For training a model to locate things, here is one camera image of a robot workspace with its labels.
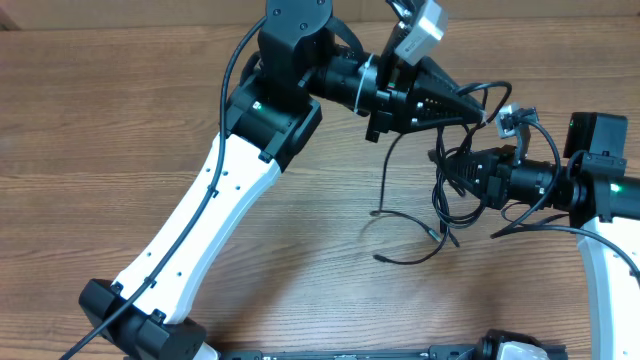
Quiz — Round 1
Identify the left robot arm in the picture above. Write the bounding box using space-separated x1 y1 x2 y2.
79 0 484 359

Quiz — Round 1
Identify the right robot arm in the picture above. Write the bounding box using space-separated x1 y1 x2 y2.
429 109 639 359

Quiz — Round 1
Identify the black usb cable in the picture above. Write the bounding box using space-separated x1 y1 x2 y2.
369 132 451 266
429 80 514 249

